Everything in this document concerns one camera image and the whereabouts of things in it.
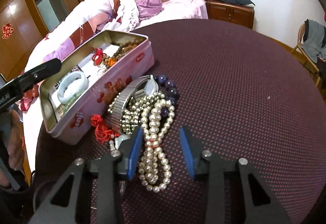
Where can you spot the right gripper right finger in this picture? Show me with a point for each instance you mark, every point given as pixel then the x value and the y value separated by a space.
pixel 239 182

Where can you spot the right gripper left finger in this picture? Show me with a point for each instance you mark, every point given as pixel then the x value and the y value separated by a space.
pixel 69 200

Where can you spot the jade gourd red cord pendant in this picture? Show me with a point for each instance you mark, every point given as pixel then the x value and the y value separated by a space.
pixel 105 134

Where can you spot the coin charm red knot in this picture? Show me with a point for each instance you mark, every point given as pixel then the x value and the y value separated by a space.
pixel 99 57

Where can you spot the person's left hand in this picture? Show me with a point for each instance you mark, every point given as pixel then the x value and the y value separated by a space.
pixel 15 146

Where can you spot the pale white jade bangle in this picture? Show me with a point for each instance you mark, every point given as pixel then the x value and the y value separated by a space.
pixel 71 85

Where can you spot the pink metal tin box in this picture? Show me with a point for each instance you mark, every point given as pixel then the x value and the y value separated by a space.
pixel 134 58

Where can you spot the dark purple dotted tablecloth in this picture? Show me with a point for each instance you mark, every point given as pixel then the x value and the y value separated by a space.
pixel 243 95

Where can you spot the wooden wardrobe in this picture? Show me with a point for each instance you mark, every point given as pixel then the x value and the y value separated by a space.
pixel 22 27

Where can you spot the silver stretch watch band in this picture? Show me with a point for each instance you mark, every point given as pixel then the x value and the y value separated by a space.
pixel 122 100

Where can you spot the patchwork pink quilt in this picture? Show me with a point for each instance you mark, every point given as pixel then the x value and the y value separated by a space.
pixel 86 20

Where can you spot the wicker chair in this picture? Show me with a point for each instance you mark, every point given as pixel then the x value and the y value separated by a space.
pixel 308 63

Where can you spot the bed with pink sheet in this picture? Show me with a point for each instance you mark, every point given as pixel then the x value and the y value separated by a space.
pixel 178 9

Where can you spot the wooden nightstand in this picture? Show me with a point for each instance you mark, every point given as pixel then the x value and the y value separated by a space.
pixel 228 12

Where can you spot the grey clothes on chair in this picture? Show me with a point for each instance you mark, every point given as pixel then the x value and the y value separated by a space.
pixel 314 40

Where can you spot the purple blanket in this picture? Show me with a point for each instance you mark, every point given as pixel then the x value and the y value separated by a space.
pixel 148 8

